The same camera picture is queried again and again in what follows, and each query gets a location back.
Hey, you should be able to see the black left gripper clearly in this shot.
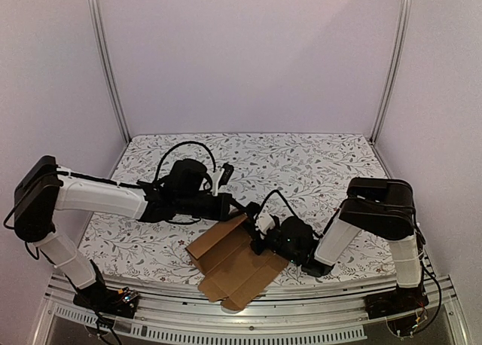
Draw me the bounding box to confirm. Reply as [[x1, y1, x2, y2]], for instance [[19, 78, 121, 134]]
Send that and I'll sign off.
[[175, 192, 246, 221]]

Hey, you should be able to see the brown cardboard box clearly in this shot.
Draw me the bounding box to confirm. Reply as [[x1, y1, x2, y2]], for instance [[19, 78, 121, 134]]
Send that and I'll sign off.
[[186, 215, 288, 311]]

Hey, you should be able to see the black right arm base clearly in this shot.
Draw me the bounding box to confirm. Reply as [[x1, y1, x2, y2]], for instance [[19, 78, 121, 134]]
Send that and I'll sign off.
[[364, 283, 441, 338]]

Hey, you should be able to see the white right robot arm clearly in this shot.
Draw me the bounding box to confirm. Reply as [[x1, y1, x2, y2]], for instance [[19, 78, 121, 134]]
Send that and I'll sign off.
[[243, 177, 425, 312]]

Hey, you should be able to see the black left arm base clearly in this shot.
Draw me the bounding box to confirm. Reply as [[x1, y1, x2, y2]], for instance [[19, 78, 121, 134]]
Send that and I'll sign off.
[[71, 270, 140, 319]]

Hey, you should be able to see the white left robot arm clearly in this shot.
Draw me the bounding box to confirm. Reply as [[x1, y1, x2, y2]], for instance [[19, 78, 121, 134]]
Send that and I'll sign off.
[[4, 156, 259, 310]]

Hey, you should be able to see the floral patterned table mat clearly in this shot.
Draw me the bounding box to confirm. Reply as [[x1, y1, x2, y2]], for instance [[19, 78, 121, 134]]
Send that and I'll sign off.
[[80, 133, 385, 285]]

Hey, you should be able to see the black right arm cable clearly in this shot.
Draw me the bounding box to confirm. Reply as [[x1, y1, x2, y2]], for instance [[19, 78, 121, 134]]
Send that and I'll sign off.
[[259, 189, 340, 240]]

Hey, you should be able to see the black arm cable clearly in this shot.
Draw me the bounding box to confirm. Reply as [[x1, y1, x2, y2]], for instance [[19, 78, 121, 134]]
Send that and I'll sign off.
[[156, 140, 219, 184], [259, 189, 340, 240]]

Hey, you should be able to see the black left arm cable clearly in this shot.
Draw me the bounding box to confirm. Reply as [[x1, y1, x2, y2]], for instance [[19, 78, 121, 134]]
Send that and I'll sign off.
[[156, 140, 219, 184]]

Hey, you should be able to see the aluminium front rail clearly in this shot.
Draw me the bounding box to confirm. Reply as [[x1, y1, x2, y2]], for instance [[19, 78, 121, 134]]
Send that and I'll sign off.
[[29, 275, 471, 344]]

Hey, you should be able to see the right aluminium frame post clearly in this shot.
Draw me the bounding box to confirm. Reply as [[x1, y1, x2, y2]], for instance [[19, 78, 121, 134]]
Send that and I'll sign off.
[[369, 0, 413, 146]]

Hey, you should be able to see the aluminium frame post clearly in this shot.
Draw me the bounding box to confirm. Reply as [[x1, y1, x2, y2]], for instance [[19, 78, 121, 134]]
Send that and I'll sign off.
[[88, 0, 132, 144], [369, 0, 413, 146]]

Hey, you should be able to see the left aluminium frame post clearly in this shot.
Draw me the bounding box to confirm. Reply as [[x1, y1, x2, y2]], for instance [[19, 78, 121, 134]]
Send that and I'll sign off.
[[88, 0, 132, 144]]

